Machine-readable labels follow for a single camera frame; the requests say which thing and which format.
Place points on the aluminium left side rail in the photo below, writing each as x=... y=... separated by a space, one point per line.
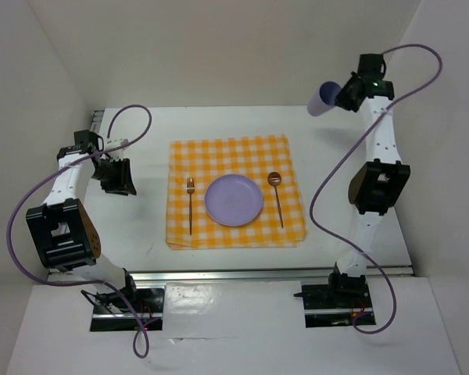
x=96 y=120

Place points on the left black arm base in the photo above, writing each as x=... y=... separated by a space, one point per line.
x=110 y=313

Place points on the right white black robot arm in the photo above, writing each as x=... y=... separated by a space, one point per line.
x=379 y=182

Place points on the purple plastic plate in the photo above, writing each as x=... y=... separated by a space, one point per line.
x=233 y=200

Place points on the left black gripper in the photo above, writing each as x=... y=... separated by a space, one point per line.
x=123 y=183

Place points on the yellow white checkered cloth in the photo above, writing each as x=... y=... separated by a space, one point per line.
x=253 y=157

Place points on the aluminium rail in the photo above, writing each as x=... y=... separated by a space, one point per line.
x=232 y=275
x=96 y=120

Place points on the copper spoon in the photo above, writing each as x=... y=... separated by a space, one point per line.
x=274 y=180

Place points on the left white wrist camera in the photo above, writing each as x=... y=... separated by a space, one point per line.
x=115 y=143

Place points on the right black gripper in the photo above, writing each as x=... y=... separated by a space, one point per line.
x=341 y=100

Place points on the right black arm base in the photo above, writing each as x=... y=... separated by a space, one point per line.
x=337 y=303

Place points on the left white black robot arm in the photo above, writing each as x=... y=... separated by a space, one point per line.
x=64 y=236

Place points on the aluminium front rail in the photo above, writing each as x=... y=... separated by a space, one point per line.
x=232 y=275

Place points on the copper fork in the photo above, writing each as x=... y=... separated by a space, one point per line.
x=190 y=191

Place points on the purple plastic cup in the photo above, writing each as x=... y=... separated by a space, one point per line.
x=323 y=99

